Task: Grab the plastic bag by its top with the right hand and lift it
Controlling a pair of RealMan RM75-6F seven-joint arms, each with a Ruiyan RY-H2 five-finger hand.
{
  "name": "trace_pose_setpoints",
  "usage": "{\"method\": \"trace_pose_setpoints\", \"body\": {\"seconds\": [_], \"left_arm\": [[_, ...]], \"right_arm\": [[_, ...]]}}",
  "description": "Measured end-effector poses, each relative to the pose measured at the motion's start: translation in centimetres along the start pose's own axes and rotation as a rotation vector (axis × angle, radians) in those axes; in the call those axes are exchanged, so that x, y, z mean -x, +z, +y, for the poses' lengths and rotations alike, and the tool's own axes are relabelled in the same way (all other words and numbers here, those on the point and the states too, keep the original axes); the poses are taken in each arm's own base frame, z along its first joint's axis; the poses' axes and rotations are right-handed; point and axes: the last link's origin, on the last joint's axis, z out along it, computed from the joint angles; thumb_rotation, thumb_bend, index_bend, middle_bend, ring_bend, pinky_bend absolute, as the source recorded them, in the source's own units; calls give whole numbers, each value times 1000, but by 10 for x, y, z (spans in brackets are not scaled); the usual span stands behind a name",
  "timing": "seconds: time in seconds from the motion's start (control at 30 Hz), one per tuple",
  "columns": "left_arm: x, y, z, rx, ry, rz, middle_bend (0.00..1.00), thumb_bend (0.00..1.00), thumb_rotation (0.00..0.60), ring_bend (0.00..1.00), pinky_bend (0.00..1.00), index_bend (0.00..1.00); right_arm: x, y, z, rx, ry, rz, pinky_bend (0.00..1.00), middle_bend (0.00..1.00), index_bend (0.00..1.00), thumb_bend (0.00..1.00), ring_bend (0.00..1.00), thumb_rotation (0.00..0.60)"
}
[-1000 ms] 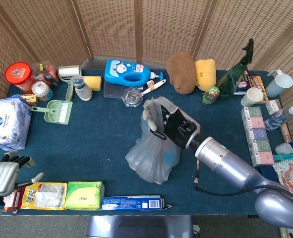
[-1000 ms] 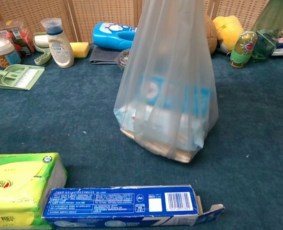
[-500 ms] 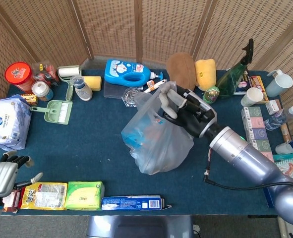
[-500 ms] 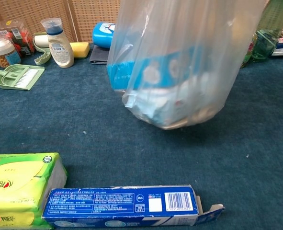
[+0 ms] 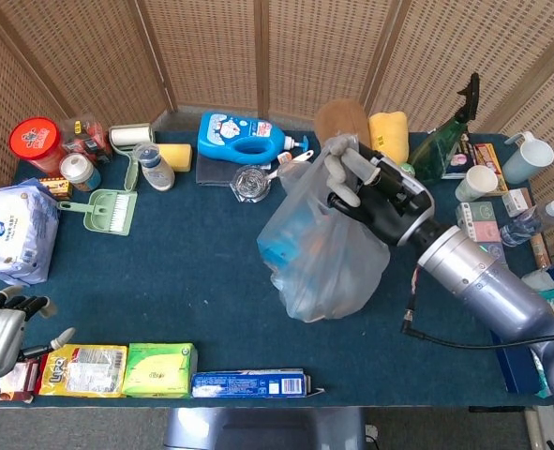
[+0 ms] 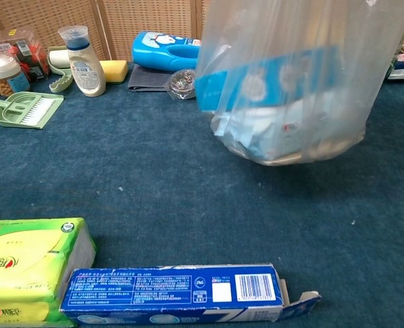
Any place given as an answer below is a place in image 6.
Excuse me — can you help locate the translucent plastic shopping bag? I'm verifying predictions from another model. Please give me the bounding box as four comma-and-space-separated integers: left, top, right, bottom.
194, 0, 404, 167

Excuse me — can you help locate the blue table cloth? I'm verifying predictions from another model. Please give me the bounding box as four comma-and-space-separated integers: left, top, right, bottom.
0, 61, 404, 328

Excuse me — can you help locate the steel wool scrubber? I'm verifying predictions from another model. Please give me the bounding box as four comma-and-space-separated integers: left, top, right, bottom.
163, 68, 198, 101

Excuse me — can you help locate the folded gray cloth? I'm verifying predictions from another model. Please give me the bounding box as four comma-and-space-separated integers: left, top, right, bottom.
126, 65, 176, 94

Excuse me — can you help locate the blue cookie box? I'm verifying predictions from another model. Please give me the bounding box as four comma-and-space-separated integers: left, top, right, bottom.
196, 45, 340, 113

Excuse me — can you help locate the blue detergent pump bottle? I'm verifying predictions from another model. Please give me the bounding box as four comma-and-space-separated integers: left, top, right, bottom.
131, 31, 203, 73

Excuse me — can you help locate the yellow sponge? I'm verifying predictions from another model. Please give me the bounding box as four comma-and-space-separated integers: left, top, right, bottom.
99, 59, 129, 85

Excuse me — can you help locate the blue toothpaste box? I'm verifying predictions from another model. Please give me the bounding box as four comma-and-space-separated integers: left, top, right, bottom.
58, 262, 323, 326

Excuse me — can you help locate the white bottle with clear cap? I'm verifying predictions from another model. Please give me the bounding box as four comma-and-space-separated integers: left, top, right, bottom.
57, 25, 107, 98

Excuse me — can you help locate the wicker folding screen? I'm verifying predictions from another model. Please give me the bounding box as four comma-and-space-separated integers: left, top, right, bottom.
0, 0, 404, 64

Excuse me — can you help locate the green lint roller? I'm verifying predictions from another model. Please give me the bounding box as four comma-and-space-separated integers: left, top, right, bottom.
46, 45, 75, 95

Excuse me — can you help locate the green dustpan with brush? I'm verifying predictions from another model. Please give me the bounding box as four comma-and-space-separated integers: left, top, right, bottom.
0, 91, 65, 131

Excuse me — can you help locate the green tissue pack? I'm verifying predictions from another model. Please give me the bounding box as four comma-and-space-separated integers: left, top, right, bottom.
0, 216, 97, 327

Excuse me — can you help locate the clear box with red items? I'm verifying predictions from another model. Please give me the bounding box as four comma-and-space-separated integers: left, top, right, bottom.
0, 28, 51, 83

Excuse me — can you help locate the white lid nut jar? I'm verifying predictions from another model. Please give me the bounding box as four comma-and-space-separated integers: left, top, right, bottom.
0, 53, 31, 98

